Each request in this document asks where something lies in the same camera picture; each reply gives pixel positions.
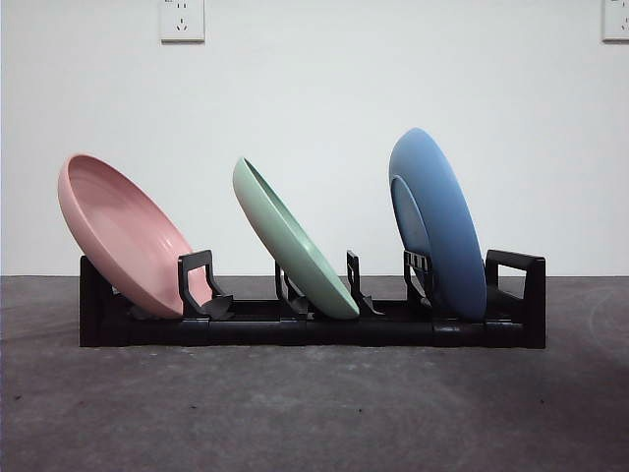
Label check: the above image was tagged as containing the green plate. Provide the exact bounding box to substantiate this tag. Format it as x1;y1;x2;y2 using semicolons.
231;155;361;321

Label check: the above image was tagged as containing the blue plate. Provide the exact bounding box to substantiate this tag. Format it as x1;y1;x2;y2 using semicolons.
387;127;487;320

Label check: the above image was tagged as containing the pink plate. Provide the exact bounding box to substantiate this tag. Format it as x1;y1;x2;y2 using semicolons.
57;153;217;320

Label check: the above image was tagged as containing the black plastic dish rack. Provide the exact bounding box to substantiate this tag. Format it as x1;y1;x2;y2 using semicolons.
78;249;546;351

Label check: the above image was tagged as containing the white wall socket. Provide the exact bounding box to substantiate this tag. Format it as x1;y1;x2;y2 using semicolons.
601;0;629;43
160;0;206;44

